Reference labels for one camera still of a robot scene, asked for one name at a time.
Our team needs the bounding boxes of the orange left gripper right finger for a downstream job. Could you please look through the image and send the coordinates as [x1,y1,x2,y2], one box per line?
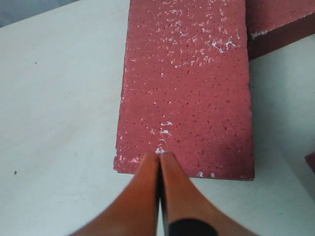
[160,152,249,236]

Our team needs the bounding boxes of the angled red brick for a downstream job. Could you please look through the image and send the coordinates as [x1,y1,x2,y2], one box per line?
[114,0,254,180]

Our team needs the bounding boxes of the red brick back row left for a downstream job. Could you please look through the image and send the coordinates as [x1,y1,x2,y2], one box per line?
[246,0,315,60]

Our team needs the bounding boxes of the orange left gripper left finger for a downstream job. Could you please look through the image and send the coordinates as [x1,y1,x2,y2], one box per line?
[72,153,159,236]

